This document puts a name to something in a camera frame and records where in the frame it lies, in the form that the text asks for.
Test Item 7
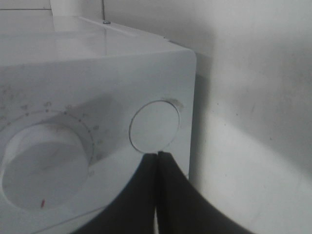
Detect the white microwave oven body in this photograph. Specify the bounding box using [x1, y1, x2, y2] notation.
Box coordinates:
[0, 15, 196, 234]

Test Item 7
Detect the white timer knob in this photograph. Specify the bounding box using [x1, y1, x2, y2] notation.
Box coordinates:
[1, 123, 88, 211]

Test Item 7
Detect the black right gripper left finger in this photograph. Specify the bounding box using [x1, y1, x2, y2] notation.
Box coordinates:
[73, 154, 157, 234]

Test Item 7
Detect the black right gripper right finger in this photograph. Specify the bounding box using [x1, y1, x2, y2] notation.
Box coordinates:
[156, 152, 250, 234]

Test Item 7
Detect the round white door button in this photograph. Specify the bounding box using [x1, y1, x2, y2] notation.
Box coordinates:
[129, 100, 180, 153]

